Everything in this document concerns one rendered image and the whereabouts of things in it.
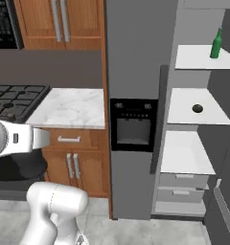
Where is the grey fridge door with dispenser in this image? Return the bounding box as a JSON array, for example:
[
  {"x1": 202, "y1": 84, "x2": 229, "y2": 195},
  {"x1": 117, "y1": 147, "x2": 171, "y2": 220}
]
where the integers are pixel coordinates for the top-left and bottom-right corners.
[{"x1": 105, "y1": 0, "x2": 179, "y2": 221}]

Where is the black gas hob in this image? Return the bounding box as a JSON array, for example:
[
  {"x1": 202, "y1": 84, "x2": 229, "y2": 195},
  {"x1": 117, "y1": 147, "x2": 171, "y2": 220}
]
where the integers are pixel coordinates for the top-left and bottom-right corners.
[{"x1": 0, "y1": 83, "x2": 52, "y2": 124}]

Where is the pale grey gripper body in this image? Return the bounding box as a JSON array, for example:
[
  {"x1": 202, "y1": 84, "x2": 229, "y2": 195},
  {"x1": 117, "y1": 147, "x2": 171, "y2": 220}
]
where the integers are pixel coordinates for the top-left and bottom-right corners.
[{"x1": 31, "y1": 126, "x2": 52, "y2": 151}]

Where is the white fridge shelf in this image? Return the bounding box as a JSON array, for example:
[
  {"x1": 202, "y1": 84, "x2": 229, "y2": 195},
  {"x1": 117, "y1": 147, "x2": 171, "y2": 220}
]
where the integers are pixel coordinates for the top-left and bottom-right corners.
[
  {"x1": 174, "y1": 44, "x2": 230, "y2": 71},
  {"x1": 160, "y1": 130, "x2": 217, "y2": 176},
  {"x1": 167, "y1": 87, "x2": 230, "y2": 126}
]

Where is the green glass bottle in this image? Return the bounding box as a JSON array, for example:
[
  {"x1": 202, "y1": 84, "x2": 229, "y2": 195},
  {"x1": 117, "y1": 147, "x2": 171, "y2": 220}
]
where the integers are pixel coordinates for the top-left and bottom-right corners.
[{"x1": 209, "y1": 27, "x2": 224, "y2": 59}]

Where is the grey wall cupboard handle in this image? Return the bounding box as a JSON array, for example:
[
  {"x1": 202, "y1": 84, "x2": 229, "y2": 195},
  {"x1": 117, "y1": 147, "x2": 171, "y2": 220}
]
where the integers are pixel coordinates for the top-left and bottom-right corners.
[
  {"x1": 60, "y1": 0, "x2": 71, "y2": 43},
  {"x1": 51, "y1": 0, "x2": 62, "y2": 43}
]

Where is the grey fridge drawer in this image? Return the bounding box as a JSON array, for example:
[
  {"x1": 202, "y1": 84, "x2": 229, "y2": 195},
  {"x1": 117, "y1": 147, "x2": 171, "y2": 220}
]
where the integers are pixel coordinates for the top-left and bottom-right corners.
[
  {"x1": 155, "y1": 187, "x2": 206, "y2": 204},
  {"x1": 158, "y1": 172, "x2": 210, "y2": 189}
]

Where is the dark grey fridge door handle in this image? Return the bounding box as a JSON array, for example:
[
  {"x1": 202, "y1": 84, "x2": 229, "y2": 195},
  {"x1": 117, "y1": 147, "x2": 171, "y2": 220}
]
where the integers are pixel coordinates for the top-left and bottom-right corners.
[{"x1": 149, "y1": 64, "x2": 170, "y2": 175}]

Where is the wooden base cupboard door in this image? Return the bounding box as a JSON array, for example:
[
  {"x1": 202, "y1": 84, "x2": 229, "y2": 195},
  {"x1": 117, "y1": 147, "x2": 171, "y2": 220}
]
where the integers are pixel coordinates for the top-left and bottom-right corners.
[
  {"x1": 42, "y1": 149, "x2": 76, "y2": 189},
  {"x1": 73, "y1": 149, "x2": 110, "y2": 197}
]

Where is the wooden wall cupboard door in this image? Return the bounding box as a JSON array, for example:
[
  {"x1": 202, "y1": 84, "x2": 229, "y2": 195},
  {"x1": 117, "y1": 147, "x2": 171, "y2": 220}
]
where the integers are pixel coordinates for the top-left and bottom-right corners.
[
  {"x1": 12, "y1": 0, "x2": 61, "y2": 51},
  {"x1": 58, "y1": 0, "x2": 105, "y2": 51}
]

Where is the dark grey fridge door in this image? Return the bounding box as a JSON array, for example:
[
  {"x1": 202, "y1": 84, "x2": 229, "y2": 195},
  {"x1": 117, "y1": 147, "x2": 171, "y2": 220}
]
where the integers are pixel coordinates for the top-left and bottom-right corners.
[{"x1": 201, "y1": 9, "x2": 230, "y2": 245}]

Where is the grey fridge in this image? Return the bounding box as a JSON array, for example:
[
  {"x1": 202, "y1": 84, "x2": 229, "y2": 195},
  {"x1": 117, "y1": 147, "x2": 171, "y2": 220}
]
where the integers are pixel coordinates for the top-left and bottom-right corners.
[{"x1": 105, "y1": 0, "x2": 230, "y2": 245}]

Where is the pale grey fridge door handle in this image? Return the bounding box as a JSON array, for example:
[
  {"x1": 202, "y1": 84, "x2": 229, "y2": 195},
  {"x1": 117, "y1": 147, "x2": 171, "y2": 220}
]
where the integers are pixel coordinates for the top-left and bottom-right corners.
[{"x1": 212, "y1": 178, "x2": 230, "y2": 244}]

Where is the black microwave oven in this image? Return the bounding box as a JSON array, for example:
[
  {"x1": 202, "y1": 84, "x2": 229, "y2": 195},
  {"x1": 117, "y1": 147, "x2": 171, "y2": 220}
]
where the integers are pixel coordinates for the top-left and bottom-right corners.
[{"x1": 0, "y1": 0, "x2": 24, "y2": 51}]

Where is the grey base cupboard handle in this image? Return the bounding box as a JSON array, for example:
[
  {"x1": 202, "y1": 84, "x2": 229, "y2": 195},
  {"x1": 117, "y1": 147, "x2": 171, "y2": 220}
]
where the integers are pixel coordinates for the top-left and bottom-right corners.
[
  {"x1": 65, "y1": 152, "x2": 75, "y2": 180},
  {"x1": 72, "y1": 153, "x2": 81, "y2": 180}
]

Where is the wooden drawer front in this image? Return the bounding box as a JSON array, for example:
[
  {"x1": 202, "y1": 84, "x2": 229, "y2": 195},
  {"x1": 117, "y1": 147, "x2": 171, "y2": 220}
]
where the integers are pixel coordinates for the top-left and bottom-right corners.
[{"x1": 43, "y1": 128, "x2": 107, "y2": 151}]

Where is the dark round object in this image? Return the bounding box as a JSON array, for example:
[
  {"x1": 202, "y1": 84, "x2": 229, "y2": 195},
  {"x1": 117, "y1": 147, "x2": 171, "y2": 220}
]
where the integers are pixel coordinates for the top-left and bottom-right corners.
[{"x1": 191, "y1": 102, "x2": 204, "y2": 115}]

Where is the grey drawer handle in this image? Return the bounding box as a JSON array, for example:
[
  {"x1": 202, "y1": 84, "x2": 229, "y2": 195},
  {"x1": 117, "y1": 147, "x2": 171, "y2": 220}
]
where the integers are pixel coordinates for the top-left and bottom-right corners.
[{"x1": 57, "y1": 135, "x2": 82, "y2": 144}]

